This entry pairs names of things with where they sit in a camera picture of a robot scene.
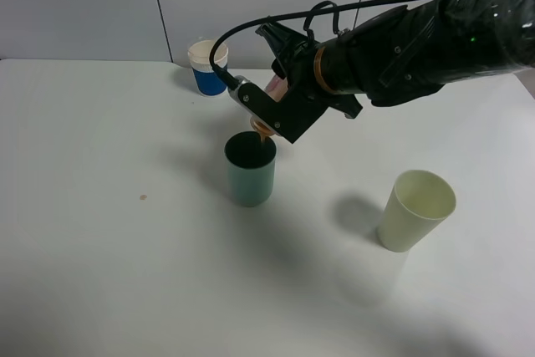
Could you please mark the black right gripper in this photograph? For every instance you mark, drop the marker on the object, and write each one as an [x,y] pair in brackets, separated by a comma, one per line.
[295,62]

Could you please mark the brown drink plastic bottle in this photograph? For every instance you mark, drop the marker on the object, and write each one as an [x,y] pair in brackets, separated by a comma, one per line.
[262,120]

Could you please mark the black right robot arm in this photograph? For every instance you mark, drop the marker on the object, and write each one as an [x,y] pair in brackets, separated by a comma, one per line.
[401,55]

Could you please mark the blue sleeved paper cup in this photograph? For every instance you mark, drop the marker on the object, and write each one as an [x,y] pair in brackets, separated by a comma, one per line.
[207,81]

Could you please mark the teal green plastic cup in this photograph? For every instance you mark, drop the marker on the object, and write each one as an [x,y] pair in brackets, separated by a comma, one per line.
[250,167]

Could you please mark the pale yellow plastic cup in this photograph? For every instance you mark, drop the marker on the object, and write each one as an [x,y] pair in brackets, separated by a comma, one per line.
[418,203]

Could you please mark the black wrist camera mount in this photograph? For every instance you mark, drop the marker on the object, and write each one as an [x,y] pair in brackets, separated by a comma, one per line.
[294,113]

